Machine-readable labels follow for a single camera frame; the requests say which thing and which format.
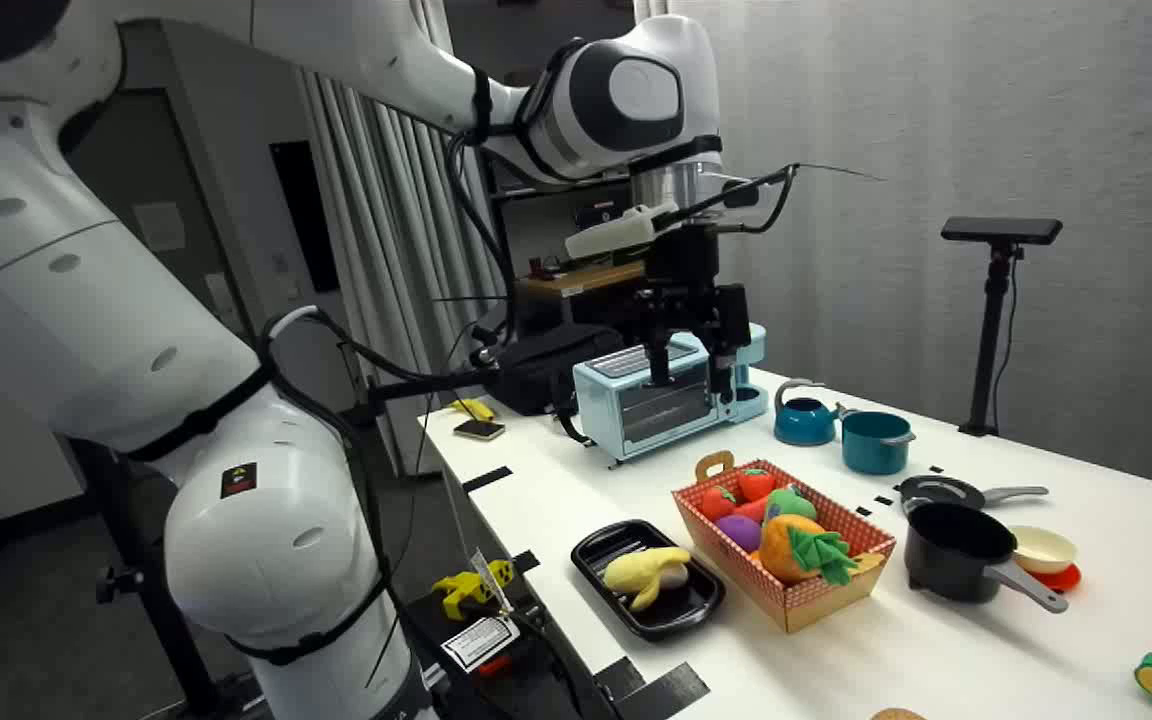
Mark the white label card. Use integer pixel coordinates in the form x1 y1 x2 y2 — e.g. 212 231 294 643
436 614 526 680

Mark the green pear plush toy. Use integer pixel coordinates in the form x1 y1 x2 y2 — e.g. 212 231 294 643
765 486 820 530

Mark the red tomato plush toy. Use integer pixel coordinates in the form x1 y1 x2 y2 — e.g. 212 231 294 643
691 480 740 526

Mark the teal toy pot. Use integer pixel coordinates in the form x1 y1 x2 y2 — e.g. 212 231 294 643
836 407 920 480

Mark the red strawberry plush toy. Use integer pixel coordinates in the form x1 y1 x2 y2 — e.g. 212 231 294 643
734 463 788 504

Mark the black toy saucepan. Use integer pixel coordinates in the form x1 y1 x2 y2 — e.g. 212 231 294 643
906 501 1073 617

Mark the teal toy kettle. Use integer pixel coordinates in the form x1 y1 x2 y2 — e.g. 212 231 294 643
772 381 849 449

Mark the light blue toy oven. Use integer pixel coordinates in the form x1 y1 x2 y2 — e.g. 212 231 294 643
569 320 772 467

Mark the gray backdrop curtain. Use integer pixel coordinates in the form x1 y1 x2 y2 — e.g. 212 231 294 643
673 0 1152 501

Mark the gray toy frying pan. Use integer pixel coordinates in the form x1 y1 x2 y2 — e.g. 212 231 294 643
893 473 1051 520

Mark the wooden background desk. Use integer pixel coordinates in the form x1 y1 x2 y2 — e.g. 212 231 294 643
512 255 647 308

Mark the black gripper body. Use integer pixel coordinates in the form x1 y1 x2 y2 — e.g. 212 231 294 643
638 222 758 355

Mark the black tripod pole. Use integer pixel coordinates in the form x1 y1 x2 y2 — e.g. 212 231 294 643
68 438 228 720

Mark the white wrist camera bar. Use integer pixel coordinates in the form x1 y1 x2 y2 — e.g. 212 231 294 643
562 203 689 263

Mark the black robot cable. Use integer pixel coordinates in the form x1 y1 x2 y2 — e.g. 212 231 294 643
259 63 528 405

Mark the black camera stand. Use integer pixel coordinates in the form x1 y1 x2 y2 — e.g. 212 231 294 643
935 213 1069 439

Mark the yellow banana plush toy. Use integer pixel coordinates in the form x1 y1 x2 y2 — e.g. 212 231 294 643
600 546 698 617

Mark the purple plum plush toy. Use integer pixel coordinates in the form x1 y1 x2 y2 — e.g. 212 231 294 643
713 512 765 555

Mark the black bag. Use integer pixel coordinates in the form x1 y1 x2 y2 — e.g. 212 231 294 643
489 320 629 421

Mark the white curtain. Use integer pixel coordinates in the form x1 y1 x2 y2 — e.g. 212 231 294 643
297 0 516 394

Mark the black tape strip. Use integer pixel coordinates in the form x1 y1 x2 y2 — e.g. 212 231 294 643
594 656 715 720

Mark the cream toy bowl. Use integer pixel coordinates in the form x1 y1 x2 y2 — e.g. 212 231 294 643
1013 526 1084 582

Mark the black plastic tray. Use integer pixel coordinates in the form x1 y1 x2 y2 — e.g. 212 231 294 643
569 515 728 643

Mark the yellow clamp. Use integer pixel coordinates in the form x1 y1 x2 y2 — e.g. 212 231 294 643
448 394 510 439
429 555 522 625

